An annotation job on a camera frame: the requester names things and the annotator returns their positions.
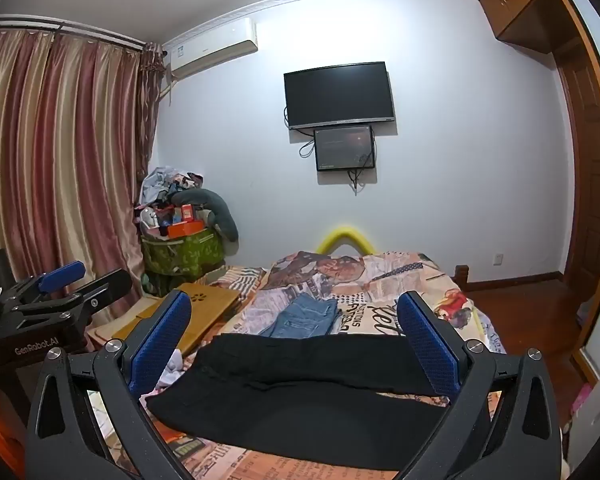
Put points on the small black wall monitor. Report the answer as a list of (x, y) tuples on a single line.
[(344, 147)]

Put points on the striped pink curtain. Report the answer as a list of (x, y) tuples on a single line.
[(55, 160)]

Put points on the blue jeans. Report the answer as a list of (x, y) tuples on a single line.
[(300, 317)]

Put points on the pile of clothes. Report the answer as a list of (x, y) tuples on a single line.
[(162, 182)]

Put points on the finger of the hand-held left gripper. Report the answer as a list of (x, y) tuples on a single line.
[(107, 282), (60, 272)]

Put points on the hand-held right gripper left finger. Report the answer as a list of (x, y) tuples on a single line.
[(162, 335)]

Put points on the grey plush toy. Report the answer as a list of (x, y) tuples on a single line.
[(220, 210)]

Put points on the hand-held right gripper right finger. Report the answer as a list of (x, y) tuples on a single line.
[(427, 345)]

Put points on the orange box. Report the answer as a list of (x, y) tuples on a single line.
[(185, 228)]

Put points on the black wall television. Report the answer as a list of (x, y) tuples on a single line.
[(339, 94)]

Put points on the wooden overhead cabinet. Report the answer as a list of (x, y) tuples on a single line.
[(515, 0)]

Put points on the black pants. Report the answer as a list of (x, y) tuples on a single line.
[(305, 400)]

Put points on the curtain rail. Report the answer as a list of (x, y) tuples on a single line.
[(65, 29)]

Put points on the green storage bag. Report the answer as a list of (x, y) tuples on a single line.
[(185, 255)]

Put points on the printed bedsheet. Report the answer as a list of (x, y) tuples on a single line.
[(380, 280)]

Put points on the wooden lap table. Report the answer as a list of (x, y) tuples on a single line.
[(200, 300)]

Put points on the wooden door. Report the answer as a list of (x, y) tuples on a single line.
[(582, 160)]

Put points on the white air conditioner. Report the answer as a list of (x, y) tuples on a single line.
[(210, 47)]

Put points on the wooden bed post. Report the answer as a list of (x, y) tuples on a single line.
[(461, 277)]

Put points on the orange clothing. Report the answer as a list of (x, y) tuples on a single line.
[(0, 435)]

